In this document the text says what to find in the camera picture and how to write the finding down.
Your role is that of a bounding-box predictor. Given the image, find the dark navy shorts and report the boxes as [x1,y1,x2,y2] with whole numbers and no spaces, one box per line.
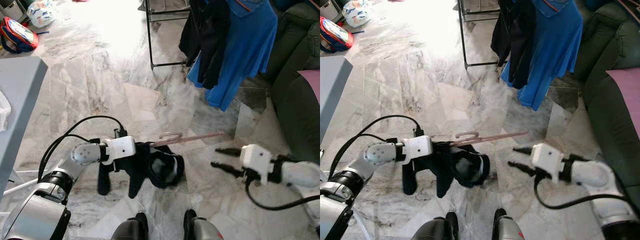
[401,141,491,199]
[96,141,185,200]

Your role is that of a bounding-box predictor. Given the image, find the dark green sofa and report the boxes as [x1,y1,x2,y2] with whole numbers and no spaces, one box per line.
[547,0,640,186]
[240,0,321,166]

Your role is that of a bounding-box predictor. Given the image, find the blue shirt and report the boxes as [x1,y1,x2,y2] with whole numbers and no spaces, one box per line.
[500,0,584,112]
[186,0,279,112]

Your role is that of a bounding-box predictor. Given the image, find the dark navy hanging garment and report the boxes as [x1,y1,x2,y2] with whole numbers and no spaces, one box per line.
[490,0,538,91]
[178,0,232,91]

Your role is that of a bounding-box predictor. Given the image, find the pink cushion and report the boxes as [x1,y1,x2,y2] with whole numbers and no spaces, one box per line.
[606,67,640,138]
[297,69,321,103]

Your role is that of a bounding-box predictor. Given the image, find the black metal clothes rack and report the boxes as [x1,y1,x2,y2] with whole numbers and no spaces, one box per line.
[144,0,193,69]
[457,0,503,70]

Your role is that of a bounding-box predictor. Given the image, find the grey folding table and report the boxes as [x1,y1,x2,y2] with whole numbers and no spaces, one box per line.
[0,56,49,200]
[320,55,354,146]

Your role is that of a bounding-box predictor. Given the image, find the red blue backpack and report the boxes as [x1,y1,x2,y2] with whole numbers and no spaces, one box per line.
[320,16,354,54]
[0,16,40,54]

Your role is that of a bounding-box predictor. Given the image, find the white printed plastic bag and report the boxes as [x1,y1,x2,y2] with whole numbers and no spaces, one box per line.
[342,0,372,29]
[26,0,57,29]

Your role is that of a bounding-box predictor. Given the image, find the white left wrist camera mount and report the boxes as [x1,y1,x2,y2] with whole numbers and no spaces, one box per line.
[401,135,434,160]
[103,135,137,160]

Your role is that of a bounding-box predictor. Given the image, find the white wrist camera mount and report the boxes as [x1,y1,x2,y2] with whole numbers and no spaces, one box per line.
[103,135,137,160]
[240,144,275,172]
[401,135,434,160]
[530,143,567,173]

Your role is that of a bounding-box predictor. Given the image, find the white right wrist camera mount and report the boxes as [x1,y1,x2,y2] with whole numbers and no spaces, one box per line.
[530,143,567,173]
[240,144,275,172]

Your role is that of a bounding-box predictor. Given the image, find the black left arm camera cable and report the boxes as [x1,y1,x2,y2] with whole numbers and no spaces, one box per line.
[328,114,425,181]
[37,115,126,183]

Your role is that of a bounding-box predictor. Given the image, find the black left arm gripper cable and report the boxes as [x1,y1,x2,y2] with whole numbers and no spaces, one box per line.
[40,133,101,181]
[332,132,396,176]

